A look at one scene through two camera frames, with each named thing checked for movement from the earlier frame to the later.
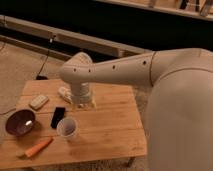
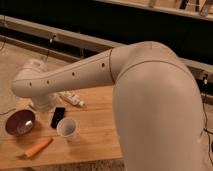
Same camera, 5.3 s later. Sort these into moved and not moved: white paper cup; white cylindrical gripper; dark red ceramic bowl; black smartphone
Moved: white cylindrical gripper
Not moved: dark red ceramic bowl; black smartphone; white paper cup
